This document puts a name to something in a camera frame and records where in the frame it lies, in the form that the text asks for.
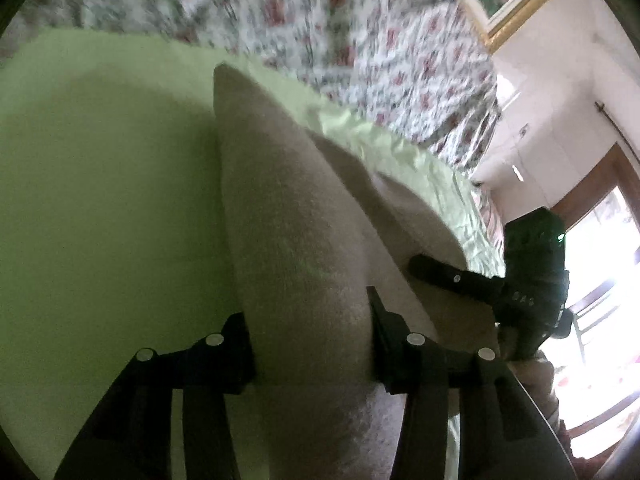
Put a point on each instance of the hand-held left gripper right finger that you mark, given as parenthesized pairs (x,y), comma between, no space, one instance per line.
(395,355)

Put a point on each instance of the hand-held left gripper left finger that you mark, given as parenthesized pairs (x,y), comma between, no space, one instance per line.
(225,360)

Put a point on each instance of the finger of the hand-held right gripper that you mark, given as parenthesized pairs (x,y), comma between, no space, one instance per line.
(445,274)

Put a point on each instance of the person's right hand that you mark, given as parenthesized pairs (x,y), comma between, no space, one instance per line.
(537,380)

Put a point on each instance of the dark curtain rod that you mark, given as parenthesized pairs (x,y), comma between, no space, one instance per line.
(617,130)

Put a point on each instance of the light green bed sheet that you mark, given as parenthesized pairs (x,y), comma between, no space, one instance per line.
(110,200)

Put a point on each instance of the white floral quilt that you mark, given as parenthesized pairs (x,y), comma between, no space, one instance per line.
(310,25)

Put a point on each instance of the brown wooden door frame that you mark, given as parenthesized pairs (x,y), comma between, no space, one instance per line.
(595,187)

